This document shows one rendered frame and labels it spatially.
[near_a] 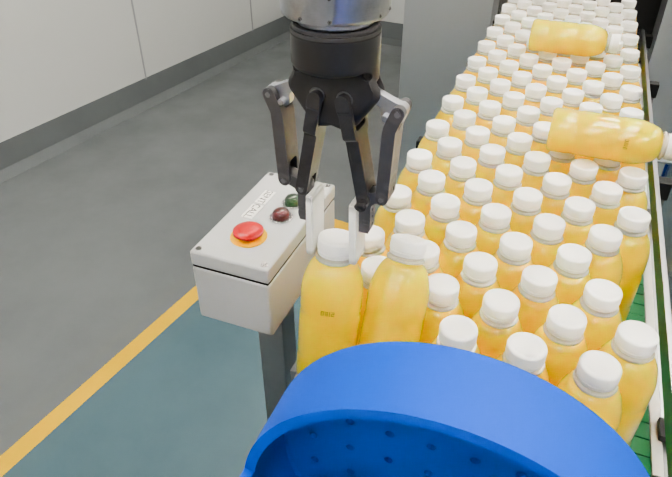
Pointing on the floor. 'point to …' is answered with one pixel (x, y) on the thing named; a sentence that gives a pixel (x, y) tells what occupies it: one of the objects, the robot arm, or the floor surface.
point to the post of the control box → (278, 360)
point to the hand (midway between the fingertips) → (335, 225)
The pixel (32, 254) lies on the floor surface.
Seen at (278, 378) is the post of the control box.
